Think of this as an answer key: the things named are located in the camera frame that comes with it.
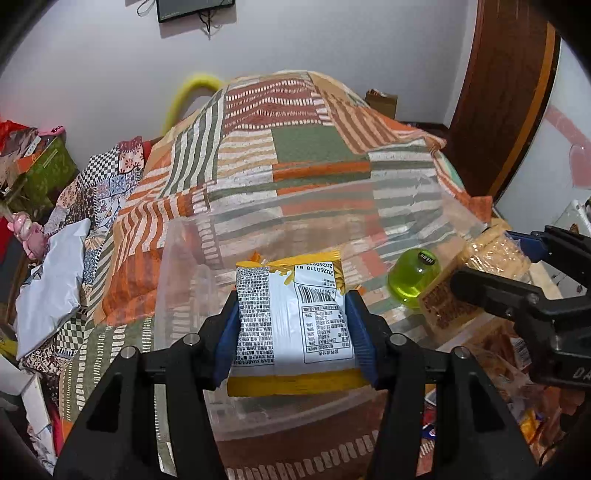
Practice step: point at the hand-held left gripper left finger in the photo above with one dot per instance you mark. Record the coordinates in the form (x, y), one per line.
(228, 341)

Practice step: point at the green jelly cup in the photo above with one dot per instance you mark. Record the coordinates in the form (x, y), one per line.
(411, 281)

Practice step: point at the brown cardboard box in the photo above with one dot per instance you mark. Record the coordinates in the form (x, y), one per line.
(383, 104)

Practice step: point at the checkered patchwork quilt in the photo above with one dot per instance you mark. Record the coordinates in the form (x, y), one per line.
(111, 184)

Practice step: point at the clear plastic container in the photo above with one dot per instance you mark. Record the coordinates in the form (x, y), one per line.
(194, 258)

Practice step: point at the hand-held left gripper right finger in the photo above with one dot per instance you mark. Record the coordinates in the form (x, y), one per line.
(360, 332)

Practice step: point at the red plastic bag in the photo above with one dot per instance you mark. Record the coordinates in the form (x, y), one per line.
(9, 131)

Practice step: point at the black wall monitor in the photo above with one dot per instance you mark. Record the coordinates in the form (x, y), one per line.
(194, 9)

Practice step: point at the brown wooden door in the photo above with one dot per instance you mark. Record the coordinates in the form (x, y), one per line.
(503, 92)

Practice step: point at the yellow curved tube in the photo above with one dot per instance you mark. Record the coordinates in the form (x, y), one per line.
(184, 90)

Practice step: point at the pink toy figure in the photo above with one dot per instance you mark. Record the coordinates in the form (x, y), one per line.
(27, 230)

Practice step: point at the pink wall sticker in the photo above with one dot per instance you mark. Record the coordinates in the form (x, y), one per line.
(561, 122)

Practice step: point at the green storage box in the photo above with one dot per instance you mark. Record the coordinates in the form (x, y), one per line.
(51, 170)

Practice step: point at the yellow white snack packet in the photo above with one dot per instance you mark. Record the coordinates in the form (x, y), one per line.
(295, 323)

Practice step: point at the striped patchwork blanket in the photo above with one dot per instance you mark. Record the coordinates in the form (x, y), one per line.
(300, 138)

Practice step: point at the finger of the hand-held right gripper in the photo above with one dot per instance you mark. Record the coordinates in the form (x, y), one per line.
(489, 288)
(526, 244)

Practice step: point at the clear pack of crackers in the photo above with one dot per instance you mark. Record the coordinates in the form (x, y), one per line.
(494, 254)

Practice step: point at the pile of printed packaging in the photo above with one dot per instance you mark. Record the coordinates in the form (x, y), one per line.
(23, 152)

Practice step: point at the pile of snack packets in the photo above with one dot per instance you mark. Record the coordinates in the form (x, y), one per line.
(498, 350)

